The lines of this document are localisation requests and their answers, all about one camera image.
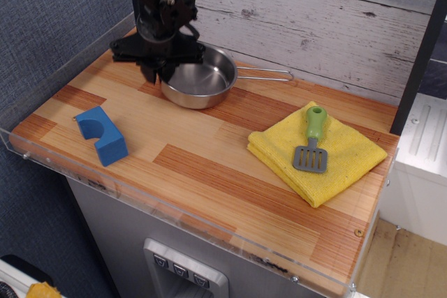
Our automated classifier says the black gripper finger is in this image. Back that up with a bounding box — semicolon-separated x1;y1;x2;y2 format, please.
137;60;164;84
160;61;182;82

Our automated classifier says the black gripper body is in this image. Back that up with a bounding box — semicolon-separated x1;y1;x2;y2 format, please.
110;0;205;65

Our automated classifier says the stainless steel pot with handle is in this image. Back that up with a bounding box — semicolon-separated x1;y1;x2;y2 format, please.
161;44;295;110

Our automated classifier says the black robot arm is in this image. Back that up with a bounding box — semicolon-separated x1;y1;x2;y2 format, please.
110;0;205;83

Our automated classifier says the blue wooden arch block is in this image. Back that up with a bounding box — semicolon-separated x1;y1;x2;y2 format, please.
75;106;129;167

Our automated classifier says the clear acrylic table guard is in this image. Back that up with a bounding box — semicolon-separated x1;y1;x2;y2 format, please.
10;8;403;297

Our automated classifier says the grey cabinet front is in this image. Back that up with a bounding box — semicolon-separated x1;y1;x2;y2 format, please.
68;179;318;297

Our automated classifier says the silver button panel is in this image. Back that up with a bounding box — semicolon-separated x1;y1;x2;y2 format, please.
143;238;230;297

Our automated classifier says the white plastic box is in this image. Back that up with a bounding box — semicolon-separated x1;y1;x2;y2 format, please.
379;94;446;245

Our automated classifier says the green handled grey spatula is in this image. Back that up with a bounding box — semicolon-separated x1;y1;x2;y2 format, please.
293;106;328;173

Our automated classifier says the dark right vertical post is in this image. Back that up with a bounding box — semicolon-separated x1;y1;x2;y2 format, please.
390;0;446;135

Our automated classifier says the black braided cable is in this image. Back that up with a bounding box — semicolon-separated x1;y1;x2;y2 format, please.
0;280;15;298

